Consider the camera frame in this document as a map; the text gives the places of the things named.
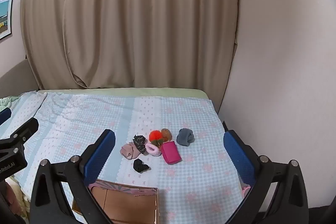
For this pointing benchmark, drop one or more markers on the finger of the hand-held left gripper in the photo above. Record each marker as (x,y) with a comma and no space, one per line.
(26,127)
(4,115)

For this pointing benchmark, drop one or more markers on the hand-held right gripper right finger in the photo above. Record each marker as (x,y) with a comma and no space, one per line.
(239,157)

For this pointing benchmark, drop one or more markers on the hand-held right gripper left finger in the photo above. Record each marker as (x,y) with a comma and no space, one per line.
(101,153)

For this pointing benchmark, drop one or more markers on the pink sock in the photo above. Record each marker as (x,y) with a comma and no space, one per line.
(128,151)
(152,149)

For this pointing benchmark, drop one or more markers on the dark knitted sock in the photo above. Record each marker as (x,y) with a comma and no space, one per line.
(139,142)

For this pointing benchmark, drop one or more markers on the grey sock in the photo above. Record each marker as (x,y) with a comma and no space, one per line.
(185,137)

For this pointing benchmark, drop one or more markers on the cardboard box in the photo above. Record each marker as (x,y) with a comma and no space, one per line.
(131,203)

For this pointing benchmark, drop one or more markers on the brown patterned sock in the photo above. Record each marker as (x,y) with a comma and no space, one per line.
(166,134)

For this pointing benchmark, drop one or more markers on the magenta cloth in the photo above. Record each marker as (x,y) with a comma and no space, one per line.
(170,152)

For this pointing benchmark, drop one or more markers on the small pink cloth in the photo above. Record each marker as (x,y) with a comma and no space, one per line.
(245,190)

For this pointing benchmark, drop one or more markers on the beige headboard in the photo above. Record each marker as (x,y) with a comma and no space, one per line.
(15,77)

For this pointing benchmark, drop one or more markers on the orange pompom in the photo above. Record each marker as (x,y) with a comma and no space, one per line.
(155,135)

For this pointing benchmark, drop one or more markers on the green bed sheet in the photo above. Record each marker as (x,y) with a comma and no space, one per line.
(157,91)

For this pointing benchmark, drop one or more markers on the beige curtain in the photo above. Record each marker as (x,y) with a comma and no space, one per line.
(131,16)

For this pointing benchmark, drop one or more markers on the framed wall poster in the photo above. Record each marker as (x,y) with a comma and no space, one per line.
(5,18)

